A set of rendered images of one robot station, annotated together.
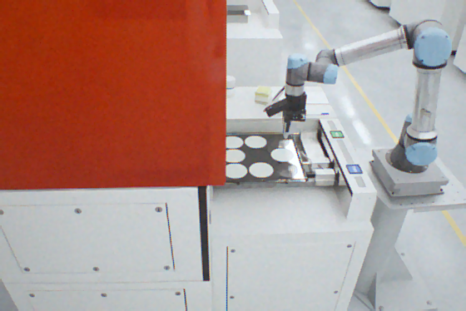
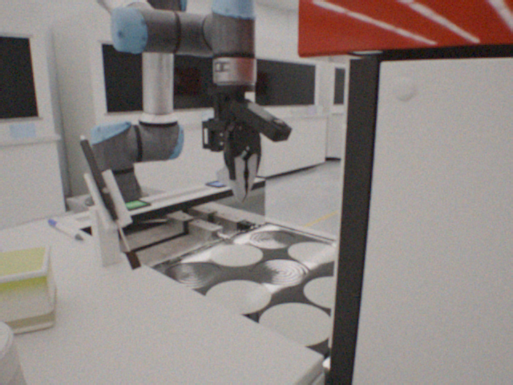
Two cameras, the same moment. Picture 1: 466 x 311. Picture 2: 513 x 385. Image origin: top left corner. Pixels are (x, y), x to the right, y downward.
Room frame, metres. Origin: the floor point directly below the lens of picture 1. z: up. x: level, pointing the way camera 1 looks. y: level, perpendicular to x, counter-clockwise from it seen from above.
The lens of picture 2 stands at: (1.87, 0.27, 1.19)
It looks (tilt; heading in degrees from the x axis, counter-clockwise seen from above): 16 degrees down; 224
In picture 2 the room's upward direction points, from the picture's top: straight up
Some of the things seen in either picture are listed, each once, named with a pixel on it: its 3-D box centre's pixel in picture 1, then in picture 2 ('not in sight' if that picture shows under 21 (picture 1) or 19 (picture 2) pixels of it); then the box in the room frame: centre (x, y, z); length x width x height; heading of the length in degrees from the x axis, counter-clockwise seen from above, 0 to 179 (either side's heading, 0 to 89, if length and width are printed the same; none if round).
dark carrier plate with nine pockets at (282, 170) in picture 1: (258, 155); (280, 273); (1.42, -0.11, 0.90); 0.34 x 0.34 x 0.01; 4
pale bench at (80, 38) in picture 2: not in sight; (156, 113); (-0.45, -3.68, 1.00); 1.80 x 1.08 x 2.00; 4
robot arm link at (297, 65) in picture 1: (297, 69); (232, 26); (1.41, -0.24, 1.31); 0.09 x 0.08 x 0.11; 75
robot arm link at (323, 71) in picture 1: (323, 71); (202, 35); (1.40, -0.34, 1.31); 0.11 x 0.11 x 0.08; 75
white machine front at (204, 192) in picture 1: (206, 160); (456, 204); (1.22, 0.10, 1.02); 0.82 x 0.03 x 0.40; 4
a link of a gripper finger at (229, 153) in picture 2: not in sight; (234, 155); (1.43, -0.22, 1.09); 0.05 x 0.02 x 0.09; 6
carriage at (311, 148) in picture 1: (314, 157); (179, 252); (1.46, -0.37, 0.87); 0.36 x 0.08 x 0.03; 4
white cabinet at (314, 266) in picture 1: (271, 221); not in sight; (1.51, -0.21, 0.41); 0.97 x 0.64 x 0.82; 4
